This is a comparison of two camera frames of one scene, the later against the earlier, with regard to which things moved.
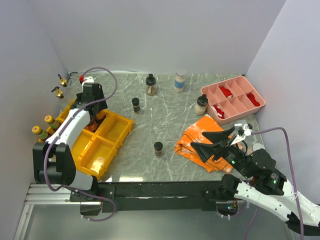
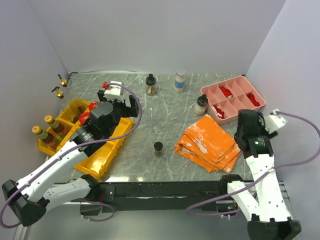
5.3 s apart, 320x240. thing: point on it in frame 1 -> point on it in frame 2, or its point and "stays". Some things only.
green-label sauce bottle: [53, 123] stays
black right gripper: [217, 137] -> [264, 131]
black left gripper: [102, 105] -> [128, 111]
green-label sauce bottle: [38, 131] stays
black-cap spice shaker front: [158, 146] stays
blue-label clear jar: [179, 82] stays
